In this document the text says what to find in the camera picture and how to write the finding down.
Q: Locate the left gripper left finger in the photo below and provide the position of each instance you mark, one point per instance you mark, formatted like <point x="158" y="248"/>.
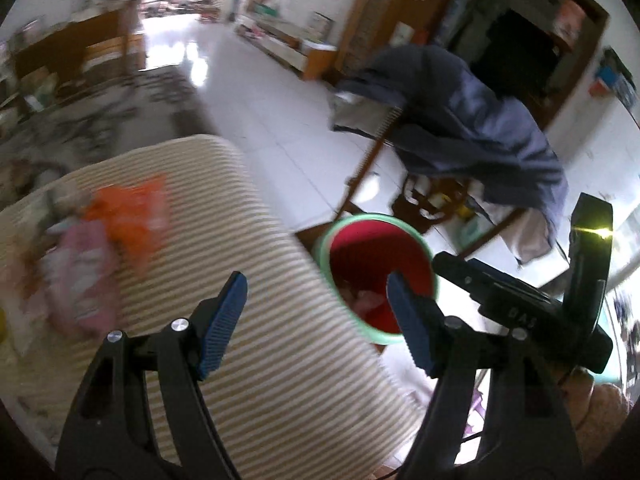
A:
<point x="139" y="412"/>

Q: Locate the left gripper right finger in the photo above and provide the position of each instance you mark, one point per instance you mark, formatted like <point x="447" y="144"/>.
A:
<point x="526" y="433"/>

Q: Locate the pink snack bag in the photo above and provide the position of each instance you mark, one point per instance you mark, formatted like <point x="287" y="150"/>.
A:
<point x="79" y="282"/>

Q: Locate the orange snack bag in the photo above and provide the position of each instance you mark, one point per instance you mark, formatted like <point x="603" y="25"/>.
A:
<point x="135" y="219"/>

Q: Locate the person's right hand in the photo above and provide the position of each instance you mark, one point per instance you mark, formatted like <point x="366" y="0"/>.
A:
<point x="597" y="412"/>

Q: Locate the striped beige table mat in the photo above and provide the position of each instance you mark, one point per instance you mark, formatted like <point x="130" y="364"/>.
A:
<point x="300" y="393"/>

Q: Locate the carved wooden chair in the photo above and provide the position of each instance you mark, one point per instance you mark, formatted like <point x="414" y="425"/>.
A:
<point x="422" y="202"/>

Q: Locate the navy blue jacket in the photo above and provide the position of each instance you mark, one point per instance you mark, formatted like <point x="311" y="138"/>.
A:
<point x="451" y="125"/>

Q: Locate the red bin with green rim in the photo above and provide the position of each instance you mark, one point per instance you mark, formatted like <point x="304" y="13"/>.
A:
<point x="356" y="255"/>

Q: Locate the patterned grey rug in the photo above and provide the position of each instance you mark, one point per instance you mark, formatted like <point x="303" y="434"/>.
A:
<point x="106" y="120"/>

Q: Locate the wooden bench sofa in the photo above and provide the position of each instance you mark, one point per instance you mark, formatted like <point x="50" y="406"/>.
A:
<point x="63" y="53"/>

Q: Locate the low tv cabinet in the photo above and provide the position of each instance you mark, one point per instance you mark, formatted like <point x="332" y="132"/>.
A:
<point x="288" y="44"/>

